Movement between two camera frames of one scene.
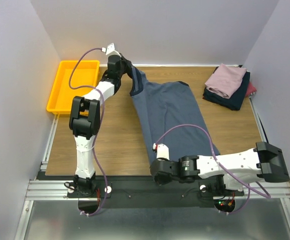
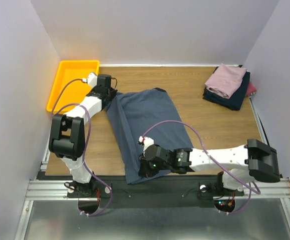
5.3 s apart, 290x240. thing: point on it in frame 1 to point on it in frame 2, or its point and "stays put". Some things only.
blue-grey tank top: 168,115 to 131,112
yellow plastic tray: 86,73 stays put
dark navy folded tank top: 235,100 stays put
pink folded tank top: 225,80 stays put
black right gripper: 157,174 to 145,168
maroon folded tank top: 251,89 stays put
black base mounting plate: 145,191 stays put
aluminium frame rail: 48,190 stays put
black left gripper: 121,58 to 113,93
